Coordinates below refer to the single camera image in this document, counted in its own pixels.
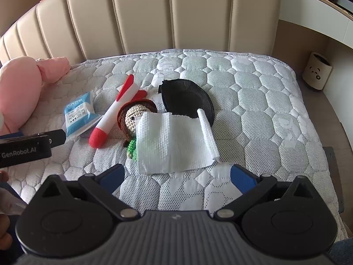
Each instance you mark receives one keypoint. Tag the beige panda waste bin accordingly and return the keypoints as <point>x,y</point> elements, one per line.
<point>317,71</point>

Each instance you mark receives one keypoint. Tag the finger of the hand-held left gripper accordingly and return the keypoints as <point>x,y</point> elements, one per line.
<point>58,138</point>

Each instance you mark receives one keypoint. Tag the person's leg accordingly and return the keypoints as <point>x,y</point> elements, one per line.
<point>343,254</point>

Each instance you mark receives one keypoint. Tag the crochet doll with red hat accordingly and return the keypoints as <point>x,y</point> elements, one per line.
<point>132,118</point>

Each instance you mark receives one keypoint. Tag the white curved desk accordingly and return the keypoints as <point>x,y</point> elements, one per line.
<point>311,8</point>

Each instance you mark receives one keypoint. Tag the red white plush rocket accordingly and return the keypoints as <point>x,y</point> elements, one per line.
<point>110,116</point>

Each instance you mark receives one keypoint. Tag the beige padded headboard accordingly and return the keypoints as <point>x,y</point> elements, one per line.
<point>143,13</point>

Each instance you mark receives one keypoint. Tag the pink plush toy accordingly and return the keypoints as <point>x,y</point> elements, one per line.
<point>19,88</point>

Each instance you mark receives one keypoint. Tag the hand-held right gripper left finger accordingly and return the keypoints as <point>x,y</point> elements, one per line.
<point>111,178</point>

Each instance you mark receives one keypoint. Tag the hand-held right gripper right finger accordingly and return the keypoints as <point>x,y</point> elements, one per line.
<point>244,178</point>

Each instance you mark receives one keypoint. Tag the black mesh container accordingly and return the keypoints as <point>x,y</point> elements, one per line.
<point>182,96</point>

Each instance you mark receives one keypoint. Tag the person's left forearm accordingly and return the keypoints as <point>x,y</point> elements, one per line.
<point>5,232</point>

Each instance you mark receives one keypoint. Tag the blue wet wipe packet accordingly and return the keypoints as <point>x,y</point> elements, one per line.
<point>78,113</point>

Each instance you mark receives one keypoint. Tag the person's left hand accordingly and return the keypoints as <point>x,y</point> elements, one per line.
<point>3,176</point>

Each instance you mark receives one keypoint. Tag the white quilted mattress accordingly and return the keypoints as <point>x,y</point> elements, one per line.
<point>262,102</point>

